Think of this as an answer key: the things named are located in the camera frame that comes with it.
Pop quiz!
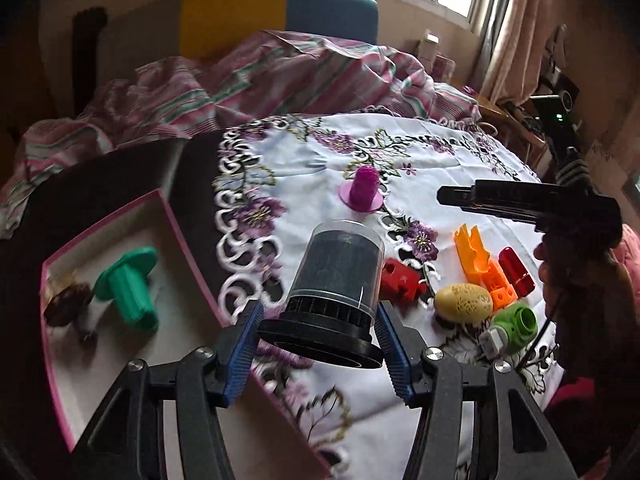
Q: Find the black canister with clear cover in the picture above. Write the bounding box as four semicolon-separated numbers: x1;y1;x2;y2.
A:
257;219;386;368

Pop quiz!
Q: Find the black electronic device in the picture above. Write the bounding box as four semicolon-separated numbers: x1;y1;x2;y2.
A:
530;25;587;147

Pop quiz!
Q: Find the small white box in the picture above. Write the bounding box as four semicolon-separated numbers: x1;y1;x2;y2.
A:
416;30;441;61

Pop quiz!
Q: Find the long orange plastic part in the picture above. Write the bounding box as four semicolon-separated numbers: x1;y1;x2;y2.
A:
454;223;496;286

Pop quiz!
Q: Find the lime green plug-in device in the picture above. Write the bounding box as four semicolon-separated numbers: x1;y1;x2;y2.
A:
479;304;540;361

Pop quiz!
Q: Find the red plastic capsule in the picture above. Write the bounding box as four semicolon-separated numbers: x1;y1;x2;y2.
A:
498;246;537;298

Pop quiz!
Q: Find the yellow egg-shaped object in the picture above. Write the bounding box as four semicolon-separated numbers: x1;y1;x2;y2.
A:
433;283;493;323

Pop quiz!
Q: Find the brown hair claw clip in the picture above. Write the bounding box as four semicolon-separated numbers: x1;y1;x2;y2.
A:
42;280;98;343

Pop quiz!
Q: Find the grey yellow blue headboard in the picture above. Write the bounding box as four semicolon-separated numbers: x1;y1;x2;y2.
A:
40;0;379;126

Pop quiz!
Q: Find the person's right hand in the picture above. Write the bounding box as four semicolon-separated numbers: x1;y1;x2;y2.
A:
532;232;631;376

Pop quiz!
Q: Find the pink striped blanket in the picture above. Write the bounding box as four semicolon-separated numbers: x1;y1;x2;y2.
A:
0;30;483;241

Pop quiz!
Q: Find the pink curtain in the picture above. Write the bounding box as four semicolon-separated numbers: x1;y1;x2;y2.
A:
475;0;566;106

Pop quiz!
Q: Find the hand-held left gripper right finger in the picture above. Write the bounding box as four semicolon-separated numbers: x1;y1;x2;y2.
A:
375;300;581;480

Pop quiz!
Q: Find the teal green plastic part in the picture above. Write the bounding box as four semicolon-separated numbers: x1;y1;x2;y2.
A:
94;247;161;333

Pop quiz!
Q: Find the person's pink clothing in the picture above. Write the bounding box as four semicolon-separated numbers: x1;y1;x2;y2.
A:
545;225;640;461

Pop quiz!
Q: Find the purple perforated plastic part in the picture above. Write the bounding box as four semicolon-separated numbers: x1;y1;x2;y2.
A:
338;166;385;213

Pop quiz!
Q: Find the white floral embroidered tablecloth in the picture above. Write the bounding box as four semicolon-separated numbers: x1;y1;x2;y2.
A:
215;112;566;480

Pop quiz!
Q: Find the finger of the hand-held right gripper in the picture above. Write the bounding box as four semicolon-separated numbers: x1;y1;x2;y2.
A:
460;204;542;234
437;180;593;212

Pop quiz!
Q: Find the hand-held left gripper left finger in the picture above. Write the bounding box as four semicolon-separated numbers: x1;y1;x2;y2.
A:
75;300;266;480

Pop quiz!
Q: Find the pink-edged cardboard box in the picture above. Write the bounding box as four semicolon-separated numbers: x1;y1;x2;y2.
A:
40;189;333;480

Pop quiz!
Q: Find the small orange plastic block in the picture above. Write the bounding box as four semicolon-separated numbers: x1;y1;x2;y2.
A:
480;259;518;312

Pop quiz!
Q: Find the wooden bedside table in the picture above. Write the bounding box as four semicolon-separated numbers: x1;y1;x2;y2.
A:
477;95;548;171

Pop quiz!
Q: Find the black rolled mat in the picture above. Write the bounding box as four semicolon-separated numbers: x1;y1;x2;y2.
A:
72;7;108;116

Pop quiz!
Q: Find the red plastic part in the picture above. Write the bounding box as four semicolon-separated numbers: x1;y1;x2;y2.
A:
379;258;428;303

